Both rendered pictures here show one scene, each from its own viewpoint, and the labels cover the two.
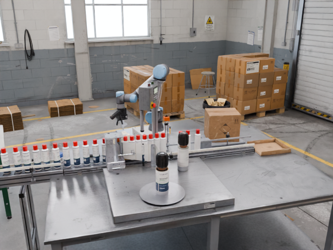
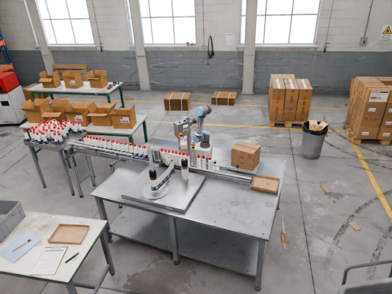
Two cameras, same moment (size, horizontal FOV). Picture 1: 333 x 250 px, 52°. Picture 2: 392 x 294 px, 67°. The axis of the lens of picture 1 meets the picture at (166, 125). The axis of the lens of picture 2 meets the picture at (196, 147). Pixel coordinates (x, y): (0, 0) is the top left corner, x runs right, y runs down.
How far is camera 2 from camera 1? 2.27 m
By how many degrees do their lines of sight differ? 36
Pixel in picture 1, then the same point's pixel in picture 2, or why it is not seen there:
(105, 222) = (119, 195)
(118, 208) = (128, 191)
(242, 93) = (361, 119)
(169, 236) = not seen: hidden behind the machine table
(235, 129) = (248, 162)
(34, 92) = (211, 81)
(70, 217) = (110, 186)
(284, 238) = (247, 249)
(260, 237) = (233, 241)
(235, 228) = not seen: hidden behind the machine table
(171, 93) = (297, 105)
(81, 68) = (247, 67)
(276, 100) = not seen: outside the picture
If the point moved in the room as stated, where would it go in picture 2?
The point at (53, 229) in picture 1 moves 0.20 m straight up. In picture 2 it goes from (98, 189) to (95, 176)
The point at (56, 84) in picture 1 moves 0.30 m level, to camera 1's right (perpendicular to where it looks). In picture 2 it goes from (227, 77) to (235, 79)
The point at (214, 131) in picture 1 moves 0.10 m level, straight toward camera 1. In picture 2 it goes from (234, 159) to (230, 163)
